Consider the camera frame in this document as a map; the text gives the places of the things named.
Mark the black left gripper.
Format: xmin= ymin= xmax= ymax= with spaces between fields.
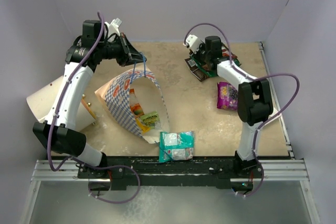
xmin=98 ymin=33 xmax=146 ymax=67

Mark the brown snack bag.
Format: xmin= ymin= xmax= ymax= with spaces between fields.
xmin=184 ymin=58 xmax=209 ymax=82

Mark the green chips bag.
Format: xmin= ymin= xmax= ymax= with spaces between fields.
xmin=189 ymin=52 xmax=241 ymax=78

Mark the checkered paper snack bag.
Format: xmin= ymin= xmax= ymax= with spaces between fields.
xmin=95 ymin=62 xmax=170 ymax=144

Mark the purple snack bag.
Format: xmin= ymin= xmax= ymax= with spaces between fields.
xmin=217 ymin=82 xmax=238 ymax=111

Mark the orange snack packet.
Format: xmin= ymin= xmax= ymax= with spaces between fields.
xmin=130 ymin=89 xmax=144 ymax=118

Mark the small green snack packet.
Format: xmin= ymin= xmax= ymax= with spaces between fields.
xmin=140 ymin=111 xmax=161 ymax=130

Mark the yellow snack packet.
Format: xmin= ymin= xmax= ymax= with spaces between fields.
xmin=135 ymin=118 xmax=151 ymax=133

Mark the teal snack packet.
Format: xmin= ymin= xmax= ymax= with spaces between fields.
xmin=158 ymin=131 xmax=195 ymax=163

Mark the red snack packet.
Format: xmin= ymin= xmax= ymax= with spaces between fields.
xmin=222 ymin=46 xmax=237 ymax=59

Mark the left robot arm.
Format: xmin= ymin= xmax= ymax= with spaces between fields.
xmin=33 ymin=18 xmax=144 ymax=178

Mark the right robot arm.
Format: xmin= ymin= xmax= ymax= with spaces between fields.
xmin=185 ymin=35 xmax=274 ymax=177

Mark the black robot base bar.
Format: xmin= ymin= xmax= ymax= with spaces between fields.
xmin=76 ymin=156 xmax=263 ymax=190

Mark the white curved board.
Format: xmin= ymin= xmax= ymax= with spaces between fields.
xmin=26 ymin=76 xmax=97 ymax=131

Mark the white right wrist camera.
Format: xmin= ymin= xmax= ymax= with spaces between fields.
xmin=183 ymin=34 xmax=203 ymax=53

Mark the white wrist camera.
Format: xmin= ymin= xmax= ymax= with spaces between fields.
xmin=104 ymin=18 xmax=122 ymax=36
xmin=183 ymin=34 xmax=203 ymax=53

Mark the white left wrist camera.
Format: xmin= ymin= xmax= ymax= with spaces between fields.
xmin=104 ymin=18 xmax=122 ymax=36

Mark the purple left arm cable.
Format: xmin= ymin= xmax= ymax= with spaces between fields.
xmin=46 ymin=11 xmax=106 ymax=172

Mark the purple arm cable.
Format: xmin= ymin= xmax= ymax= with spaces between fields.
xmin=183 ymin=23 xmax=300 ymax=162
xmin=46 ymin=11 xmax=106 ymax=172

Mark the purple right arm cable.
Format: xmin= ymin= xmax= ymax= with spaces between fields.
xmin=183 ymin=23 xmax=300 ymax=162

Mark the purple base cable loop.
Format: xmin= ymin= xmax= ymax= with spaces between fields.
xmin=88 ymin=165 xmax=142 ymax=204

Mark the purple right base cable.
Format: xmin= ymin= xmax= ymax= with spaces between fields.
xmin=232 ymin=161 xmax=266 ymax=198

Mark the aluminium table edge rail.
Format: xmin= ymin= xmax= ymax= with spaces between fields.
xmin=257 ymin=40 xmax=310 ymax=183

